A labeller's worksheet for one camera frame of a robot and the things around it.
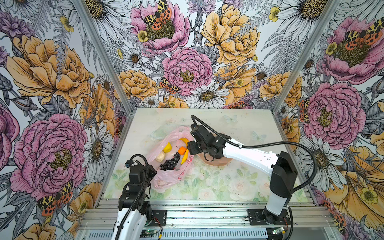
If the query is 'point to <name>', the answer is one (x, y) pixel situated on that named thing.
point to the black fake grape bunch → (171, 163)
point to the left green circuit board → (147, 233)
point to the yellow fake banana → (186, 156)
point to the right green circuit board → (279, 230)
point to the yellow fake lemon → (167, 148)
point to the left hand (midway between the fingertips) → (153, 169)
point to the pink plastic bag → (166, 180)
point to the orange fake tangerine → (182, 150)
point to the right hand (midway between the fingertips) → (195, 150)
